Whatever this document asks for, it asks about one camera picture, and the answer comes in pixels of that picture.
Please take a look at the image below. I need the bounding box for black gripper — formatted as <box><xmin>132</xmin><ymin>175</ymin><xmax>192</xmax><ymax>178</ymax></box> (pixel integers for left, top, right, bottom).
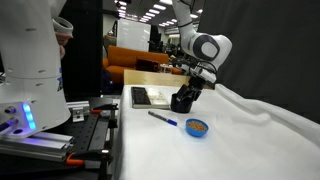
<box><xmin>175</xmin><ymin>75</ymin><xmax>208</xmax><ymax>103</ymax></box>

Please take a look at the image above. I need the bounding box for black cup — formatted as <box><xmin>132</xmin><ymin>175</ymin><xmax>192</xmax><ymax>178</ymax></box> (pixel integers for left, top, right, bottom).
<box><xmin>170</xmin><ymin>93</ymin><xmax>195</xmax><ymax>114</ymax></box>

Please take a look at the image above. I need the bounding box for blue capped black marker pen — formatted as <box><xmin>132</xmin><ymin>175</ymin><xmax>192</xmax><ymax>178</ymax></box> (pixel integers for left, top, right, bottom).
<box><xmin>147</xmin><ymin>110</ymin><xmax>179</xmax><ymax>127</ymax></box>

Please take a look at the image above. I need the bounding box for white handheld controller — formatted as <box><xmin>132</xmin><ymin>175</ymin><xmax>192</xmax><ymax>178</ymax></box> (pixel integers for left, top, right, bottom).
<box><xmin>52</xmin><ymin>16</ymin><xmax>74</xmax><ymax>37</ymax></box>

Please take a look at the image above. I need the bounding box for person's hand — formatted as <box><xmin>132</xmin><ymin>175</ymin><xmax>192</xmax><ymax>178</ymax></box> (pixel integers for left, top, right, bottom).
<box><xmin>54</xmin><ymin>31</ymin><xmax>74</xmax><ymax>60</ymax></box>

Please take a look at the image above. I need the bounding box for small glass side table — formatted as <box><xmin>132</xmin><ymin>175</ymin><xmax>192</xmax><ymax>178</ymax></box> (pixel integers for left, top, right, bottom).
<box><xmin>159</xmin><ymin>63</ymin><xmax>175</xmax><ymax>75</ymax></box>

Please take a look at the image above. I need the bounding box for wooden table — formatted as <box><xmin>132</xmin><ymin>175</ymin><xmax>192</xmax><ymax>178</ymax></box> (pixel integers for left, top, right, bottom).
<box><xmin>123</xmin><ymin>69</ymin><xmax>213</xmax><ymax>90</ymax></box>

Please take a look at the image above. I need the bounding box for blue bowl of cereal rings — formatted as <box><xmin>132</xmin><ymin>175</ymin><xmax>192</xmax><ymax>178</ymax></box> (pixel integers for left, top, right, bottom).
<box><xmin>185</xmin><ymin>118</ymin><xmax>210</xmax><ymax>138</ymax></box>

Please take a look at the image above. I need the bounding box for discrete mathematics book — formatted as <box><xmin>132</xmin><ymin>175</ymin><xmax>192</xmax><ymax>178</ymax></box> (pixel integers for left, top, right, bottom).
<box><xmin>130</xmin><ymin>86</ymin><xmax>172</xmax><ymax>110</ymax></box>

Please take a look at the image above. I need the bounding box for dark red cushion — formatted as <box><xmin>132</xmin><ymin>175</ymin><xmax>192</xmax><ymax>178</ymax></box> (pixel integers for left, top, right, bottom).
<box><xmin>134</xmin><ymin>57</ymin><xmax>160</xmax><ymax>73</ymax></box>

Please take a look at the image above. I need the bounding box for white tablecloth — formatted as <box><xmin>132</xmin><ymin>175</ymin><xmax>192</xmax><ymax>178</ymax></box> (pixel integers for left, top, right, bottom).
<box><xmin>113</xmin><ymin>83</ymin><xmax>320</xmax><ymax>180</ymax></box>

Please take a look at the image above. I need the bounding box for orange sofa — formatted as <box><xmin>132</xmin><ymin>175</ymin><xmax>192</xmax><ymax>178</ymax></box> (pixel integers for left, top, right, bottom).
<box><xmin>102</xmin><ymin>44</ymin><xmax>185</xmax><ymax>84</ymax></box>

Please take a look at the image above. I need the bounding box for white board panel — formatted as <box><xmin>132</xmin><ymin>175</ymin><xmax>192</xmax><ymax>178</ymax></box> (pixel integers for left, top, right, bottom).
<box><xmin>115</xmin><ymin>18</ymin><xmax>152</xmax><ymax>53</ymax></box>

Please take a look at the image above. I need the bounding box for black orange bar clamp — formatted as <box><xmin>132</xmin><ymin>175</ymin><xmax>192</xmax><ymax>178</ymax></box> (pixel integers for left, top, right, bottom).
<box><xmin>64</xmin><ymin>148</ymin><xmax>114</xmax><ymax>180</ymax></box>
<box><xmin>89</xmin><ymin>103</ymin><xmax>120</xmax><ymax>130</ymax></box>

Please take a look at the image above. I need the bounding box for black curtain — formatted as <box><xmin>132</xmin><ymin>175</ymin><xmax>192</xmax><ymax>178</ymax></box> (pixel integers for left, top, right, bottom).
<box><xmin>187</xmin><ymin>0</ymin><xmax>320</xmax><ymax>125</ymax></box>

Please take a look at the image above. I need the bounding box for black perforated breadboard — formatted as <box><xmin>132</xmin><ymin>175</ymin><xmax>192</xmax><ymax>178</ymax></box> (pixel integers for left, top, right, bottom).
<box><xmin>0</xmin><ymin>96</ymin><xmax>120</xmax><ymax>180</ymax></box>

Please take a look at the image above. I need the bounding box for aluminium bracket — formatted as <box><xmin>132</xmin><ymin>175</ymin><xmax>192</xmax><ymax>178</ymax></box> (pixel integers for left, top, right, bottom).
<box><xmin>66</xmin><ymin>100</ymin><xmax>91</xmax><ymax>123</ymax></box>

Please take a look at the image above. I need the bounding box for aluminium extrusion rail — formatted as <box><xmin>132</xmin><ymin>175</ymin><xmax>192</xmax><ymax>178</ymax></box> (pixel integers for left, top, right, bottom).
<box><xmin>0</xmin><ymin>131</ymin><xmax>75</xmax><ymax>163</ymax></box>

